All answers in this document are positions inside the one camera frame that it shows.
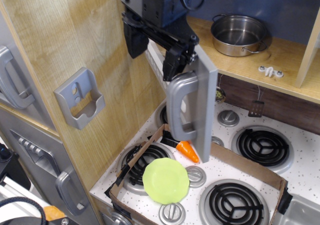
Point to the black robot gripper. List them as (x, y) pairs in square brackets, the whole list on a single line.
[(164, 22)]

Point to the grey toy microwave door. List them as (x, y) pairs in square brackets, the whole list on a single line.
[(190, 99)]

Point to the back left stove burner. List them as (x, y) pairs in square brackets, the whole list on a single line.
[(161, 115)]

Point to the stove burner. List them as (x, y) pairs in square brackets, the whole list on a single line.
[(161, 115), (265, 146), (133, 180), (232, 202)]

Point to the stainless steel pot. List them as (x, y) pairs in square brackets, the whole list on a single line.
[(238, 35)]

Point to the hanging round strainer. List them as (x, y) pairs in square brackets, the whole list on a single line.
[(220, 95)]

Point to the back centre grey knob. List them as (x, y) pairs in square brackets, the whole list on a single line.
[(228, 118)]

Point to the orange toy carrot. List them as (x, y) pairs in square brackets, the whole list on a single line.
[(187, 150)]

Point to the small centre grey knob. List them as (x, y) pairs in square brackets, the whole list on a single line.
[(217, 140)]

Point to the white door latch clip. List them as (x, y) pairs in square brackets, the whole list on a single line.
[(270, 71)]

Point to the hanging small spatula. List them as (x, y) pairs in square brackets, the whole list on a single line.
[(256, 109)]

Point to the green plastic plate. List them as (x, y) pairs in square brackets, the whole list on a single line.
[(165, 181)]

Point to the middle grey stove knob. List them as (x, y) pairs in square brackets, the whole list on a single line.
[(197, 176)]

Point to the grey stove knob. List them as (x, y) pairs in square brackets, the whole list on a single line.
[(172, 214), (197, 176)]

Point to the front left stove burner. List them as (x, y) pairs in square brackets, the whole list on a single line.
[(133, 180)]

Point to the back right stove burner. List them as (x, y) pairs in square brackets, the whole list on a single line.
[(265, 146)]

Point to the grey ice dispenser panel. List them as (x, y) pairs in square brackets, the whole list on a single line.
[(39, 156)]

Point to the front grey stove knob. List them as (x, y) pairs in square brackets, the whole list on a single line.
[(172, 214)]

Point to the front right stove burner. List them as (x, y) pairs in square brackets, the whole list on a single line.
[(232, 202)]

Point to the orange object bottom left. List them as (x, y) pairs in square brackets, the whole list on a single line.
[(53, 213)]

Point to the grey metal sink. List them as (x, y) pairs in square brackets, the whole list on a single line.
[(297, 210)]

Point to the grey wall phone holder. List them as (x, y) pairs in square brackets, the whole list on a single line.
[(73, 91)]

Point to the brown cardboard frame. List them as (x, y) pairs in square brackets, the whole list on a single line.
[(225, 155)]

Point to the upper grey fridge handle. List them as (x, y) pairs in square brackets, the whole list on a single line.
[(9, 94)]

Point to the grey fridge handle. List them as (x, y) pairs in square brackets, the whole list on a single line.
[(9, 94), (61, 185)]

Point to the lower grey fridge handle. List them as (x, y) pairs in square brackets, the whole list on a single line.
[(61, 185)]

